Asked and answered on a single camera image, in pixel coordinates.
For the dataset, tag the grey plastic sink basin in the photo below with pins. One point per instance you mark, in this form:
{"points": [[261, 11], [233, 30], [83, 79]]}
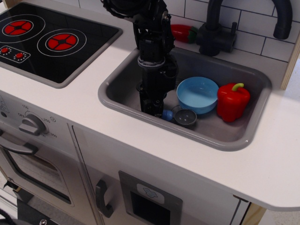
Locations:
{"points": [[119, 93]]}

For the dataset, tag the light blue plastic bowl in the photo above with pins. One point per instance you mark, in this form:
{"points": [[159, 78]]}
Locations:
{"points": [[198, 94]]}

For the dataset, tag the dark grey toy faucet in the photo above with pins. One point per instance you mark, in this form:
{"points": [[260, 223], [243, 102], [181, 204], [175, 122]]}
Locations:
{"points": [[212, 39]]}

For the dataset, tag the blue-handled grey toy spoon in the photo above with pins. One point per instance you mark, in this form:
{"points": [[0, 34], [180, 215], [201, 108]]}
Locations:
{"points": [[181, 116]]}

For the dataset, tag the white cabinet door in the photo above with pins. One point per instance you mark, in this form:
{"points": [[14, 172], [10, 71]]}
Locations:
{"points": [[203, 204]]}

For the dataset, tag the grey oven dial knob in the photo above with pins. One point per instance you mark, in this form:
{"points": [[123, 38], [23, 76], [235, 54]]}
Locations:
{"points": [[32, 125]]}

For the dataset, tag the red toy bell pepper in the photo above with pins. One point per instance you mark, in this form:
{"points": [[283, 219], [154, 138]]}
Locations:
{"points": [[232, 100]]}

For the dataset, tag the grey oven door handle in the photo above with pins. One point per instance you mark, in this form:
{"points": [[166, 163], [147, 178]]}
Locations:
{"points": [[26, 149]]}

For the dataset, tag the black toy stove top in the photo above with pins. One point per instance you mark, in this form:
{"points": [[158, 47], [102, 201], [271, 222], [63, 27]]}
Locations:
{"points": [[48, 46]]}

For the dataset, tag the grey toy dispenser panel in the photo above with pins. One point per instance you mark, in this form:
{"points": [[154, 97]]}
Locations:
{"points": [[148, 203]]}

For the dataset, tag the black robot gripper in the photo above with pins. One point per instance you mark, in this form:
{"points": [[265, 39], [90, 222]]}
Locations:
{"points": [[158, 78]]}

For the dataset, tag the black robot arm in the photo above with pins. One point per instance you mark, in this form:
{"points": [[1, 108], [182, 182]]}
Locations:
{"points": [[154, 40]]}

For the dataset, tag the red toy chili pepper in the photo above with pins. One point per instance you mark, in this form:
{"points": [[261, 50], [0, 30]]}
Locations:
{"points": [[184, 33]]}

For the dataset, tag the toy oven door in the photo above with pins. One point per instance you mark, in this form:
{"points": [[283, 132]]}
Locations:
{"points": [[51, 175]]}

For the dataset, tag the grey cabinet door handle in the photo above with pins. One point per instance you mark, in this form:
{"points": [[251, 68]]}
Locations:
{"points": [[100, 190]]}

